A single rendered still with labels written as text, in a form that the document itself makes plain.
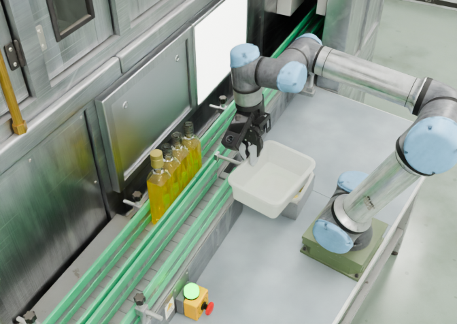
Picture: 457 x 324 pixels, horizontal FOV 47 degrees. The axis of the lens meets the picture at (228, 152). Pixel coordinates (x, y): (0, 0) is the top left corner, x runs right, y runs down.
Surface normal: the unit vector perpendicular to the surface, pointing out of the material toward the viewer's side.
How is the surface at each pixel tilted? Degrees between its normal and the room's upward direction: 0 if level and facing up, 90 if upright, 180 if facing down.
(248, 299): 0
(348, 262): 90
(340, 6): 90
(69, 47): 90
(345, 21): 90
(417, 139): 82
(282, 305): 0
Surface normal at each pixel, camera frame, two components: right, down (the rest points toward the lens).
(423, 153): -0.45, 0.47
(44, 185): 0.90, 0.30
